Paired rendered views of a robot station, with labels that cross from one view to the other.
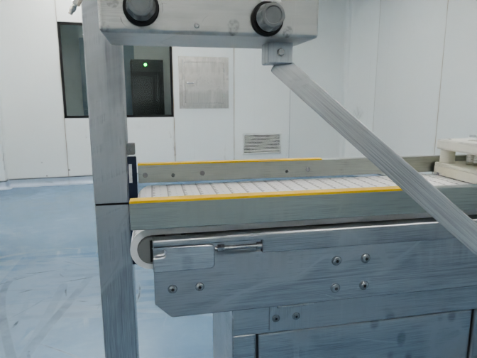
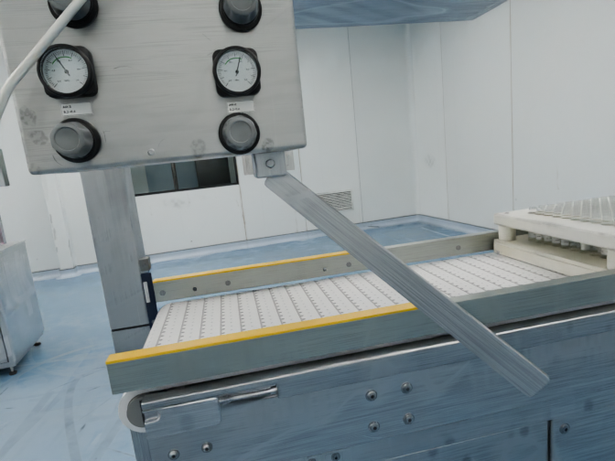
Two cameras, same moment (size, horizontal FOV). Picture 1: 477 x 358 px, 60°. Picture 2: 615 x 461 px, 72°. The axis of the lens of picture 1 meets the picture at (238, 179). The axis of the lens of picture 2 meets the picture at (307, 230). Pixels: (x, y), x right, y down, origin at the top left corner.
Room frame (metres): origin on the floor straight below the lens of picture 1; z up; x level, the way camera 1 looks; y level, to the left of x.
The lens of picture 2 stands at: (0.08, -0.08, 1.14)
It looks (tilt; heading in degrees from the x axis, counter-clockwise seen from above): 10 degrees down; 1
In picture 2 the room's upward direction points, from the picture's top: 6 degrees counter-clockwise
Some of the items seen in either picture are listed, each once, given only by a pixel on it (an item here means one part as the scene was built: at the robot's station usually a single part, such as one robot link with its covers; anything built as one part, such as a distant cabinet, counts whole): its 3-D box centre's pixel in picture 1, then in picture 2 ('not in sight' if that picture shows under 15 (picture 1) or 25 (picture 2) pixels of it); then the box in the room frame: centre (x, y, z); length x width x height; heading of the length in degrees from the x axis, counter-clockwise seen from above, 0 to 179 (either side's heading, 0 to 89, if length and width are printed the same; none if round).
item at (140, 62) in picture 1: (118, 72); (178, 144); (5.48, 1.54, 1.43); 1.38 x 0.01 x 1.16; 106
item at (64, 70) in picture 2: not in sight; (67, 71); (0.41, 0.09, 1.22); 0.04 x 0.01 x 0.04; 102
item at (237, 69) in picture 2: not in sight; (236, 71); (0.43, -0.03, 1.21); 0.04 x 0.01 x 0.04; 102
